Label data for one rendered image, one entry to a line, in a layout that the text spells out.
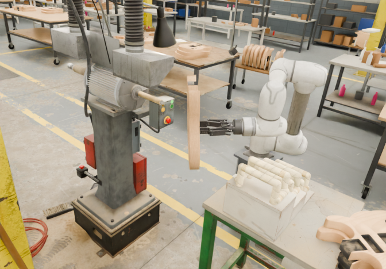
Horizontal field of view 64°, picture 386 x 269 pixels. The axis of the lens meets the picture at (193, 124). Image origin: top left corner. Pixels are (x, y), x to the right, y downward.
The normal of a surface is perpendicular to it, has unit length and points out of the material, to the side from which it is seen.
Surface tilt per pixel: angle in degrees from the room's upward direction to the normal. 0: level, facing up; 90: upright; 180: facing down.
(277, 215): 90
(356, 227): 0
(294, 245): 0
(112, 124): 90
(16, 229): 90
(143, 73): 90
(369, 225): 0
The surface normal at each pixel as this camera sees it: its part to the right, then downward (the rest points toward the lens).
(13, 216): 0.78, 0.32
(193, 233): 0.07, -0.89
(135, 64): -0.62, 0.31
